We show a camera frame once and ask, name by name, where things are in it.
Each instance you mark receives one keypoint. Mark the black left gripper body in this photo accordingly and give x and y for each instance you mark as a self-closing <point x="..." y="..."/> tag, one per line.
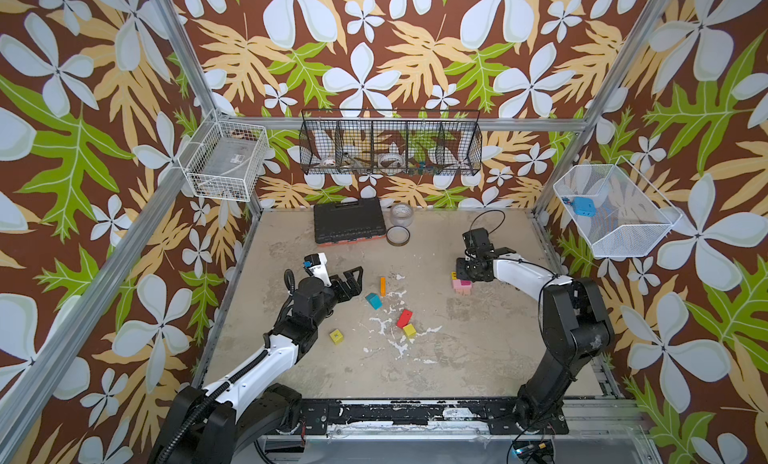
<point x="337" y="292"/>

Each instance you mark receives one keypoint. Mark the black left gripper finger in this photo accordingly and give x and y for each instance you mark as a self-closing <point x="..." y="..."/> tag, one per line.
<point x="353" y="277"/>
<point x="352" y="291"/>

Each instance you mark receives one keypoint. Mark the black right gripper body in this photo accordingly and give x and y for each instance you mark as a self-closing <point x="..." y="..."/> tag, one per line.
<point x="470" y="269"/>

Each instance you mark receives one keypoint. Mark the pink rectangular block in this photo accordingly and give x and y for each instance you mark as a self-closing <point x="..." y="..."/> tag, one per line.
<point x="462" y="287"/>

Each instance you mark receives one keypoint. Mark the yellow green cube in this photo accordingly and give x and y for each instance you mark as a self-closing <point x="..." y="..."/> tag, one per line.
<point x="336" y="336"/>

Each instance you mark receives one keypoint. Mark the small yellow block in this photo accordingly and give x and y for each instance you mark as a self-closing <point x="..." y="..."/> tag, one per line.
<point x="409" y="331"/>

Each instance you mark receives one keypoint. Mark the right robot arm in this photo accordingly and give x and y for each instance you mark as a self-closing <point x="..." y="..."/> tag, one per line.
<point x="572" y="318"/>

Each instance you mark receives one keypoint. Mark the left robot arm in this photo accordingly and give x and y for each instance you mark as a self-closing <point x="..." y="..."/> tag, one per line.
<point x="215" y="423"/>

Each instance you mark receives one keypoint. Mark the teal triangular block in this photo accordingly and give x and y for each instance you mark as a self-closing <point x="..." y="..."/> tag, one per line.
<point x="374" y="300"/>

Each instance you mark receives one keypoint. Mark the black red tool case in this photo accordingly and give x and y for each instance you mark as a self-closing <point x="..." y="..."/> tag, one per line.
<point x="336" y="223"/>

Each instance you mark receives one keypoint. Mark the brown tape roll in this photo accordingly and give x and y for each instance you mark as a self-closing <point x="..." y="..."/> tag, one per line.
<point x="398" y="236"/>

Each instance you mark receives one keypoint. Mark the clear tape roll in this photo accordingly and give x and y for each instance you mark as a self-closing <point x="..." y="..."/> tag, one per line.
<point x="402" y="215"/>

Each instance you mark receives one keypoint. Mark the blue object in basket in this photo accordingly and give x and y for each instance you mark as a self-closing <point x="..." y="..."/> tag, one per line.
<point x="581" y="206"/>

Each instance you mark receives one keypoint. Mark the white tape roll in basket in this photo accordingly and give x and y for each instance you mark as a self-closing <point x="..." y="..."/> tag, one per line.
<point x="390" y="161"/>

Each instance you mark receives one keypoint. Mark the white mesh basket right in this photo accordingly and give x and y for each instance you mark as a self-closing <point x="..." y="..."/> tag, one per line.
<point x="633" y="215"/>

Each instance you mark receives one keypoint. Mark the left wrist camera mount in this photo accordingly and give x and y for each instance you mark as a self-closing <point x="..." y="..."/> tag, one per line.
<point x="316" y="266"/>

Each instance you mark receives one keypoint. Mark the black wire wall basket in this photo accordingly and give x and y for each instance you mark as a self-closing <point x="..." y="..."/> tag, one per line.
<point x="432" y="142"/>

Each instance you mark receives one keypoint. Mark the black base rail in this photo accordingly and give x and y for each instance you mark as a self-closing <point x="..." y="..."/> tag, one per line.
<point x="496" y="413"/>

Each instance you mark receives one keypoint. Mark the white wire basket left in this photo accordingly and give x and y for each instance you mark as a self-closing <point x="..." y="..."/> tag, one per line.
<point x="223" y="159"/>

